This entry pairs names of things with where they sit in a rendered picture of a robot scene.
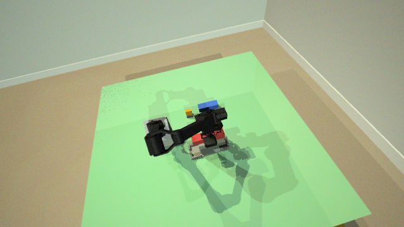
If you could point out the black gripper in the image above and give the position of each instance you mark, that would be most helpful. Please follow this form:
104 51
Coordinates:
210 139

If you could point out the red long block with two sockets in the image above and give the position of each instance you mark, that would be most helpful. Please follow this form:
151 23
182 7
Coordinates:
198 138

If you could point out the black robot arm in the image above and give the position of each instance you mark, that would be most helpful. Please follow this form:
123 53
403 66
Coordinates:
205 121

